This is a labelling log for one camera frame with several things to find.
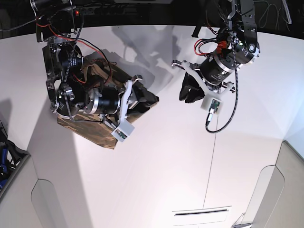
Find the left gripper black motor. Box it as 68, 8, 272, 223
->
179, 58, 233, 104

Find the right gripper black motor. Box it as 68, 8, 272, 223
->
85, 75, 159, 126

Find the camouflage T-shirt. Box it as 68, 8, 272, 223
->
56, 48, 159, 151

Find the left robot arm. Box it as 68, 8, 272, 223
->
190, 0, 260, 93

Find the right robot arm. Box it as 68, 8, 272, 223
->
30, 0, 159, 123

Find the white power strip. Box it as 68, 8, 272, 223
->
76, 5, 137, 16

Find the blue and black equipment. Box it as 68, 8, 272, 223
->
0, 121, 29, 190

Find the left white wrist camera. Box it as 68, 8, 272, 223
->
201, 94, 223, 114

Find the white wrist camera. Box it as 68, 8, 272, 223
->
201, 94, 223, 114
111, 120, 134, 142

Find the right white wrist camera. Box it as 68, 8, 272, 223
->
111, 120, 134, 142

